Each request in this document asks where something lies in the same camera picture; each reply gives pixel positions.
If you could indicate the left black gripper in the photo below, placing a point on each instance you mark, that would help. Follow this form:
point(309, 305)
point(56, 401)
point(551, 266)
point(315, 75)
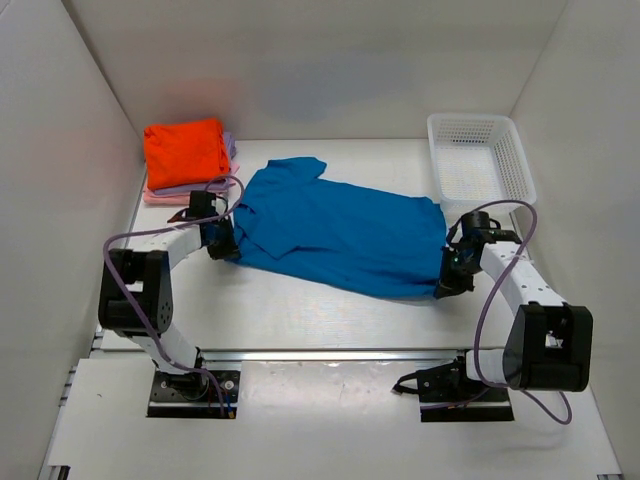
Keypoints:
point(230, 249)

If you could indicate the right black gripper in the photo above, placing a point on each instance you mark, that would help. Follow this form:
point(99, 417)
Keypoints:
point(447, 284)

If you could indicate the blue t shirt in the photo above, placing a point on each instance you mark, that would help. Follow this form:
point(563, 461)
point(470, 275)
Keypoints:
point(294, 222)

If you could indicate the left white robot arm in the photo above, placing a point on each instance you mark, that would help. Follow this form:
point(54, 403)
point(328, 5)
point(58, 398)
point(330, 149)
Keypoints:
point(136, 298)

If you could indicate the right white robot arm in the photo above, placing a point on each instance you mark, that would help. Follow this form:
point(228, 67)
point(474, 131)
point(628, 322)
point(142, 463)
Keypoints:
point(549, 344)

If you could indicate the pink folded t shirt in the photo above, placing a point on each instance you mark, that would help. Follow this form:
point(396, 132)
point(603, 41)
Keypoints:
point(170, 198)

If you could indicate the orange folded t shirt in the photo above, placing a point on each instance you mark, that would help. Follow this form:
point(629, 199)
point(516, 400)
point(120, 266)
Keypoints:
point(184, 153)

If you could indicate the purple folded t shirt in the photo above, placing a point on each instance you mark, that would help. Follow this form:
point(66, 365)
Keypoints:
point(220, 184)

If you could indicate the white plastic basket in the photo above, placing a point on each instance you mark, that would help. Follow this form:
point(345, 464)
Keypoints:
point(478, 158)

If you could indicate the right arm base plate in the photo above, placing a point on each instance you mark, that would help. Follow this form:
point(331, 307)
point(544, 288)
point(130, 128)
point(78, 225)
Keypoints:
point(446, 394)

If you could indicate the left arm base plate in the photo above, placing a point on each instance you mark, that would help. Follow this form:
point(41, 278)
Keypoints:
point(192, 396)

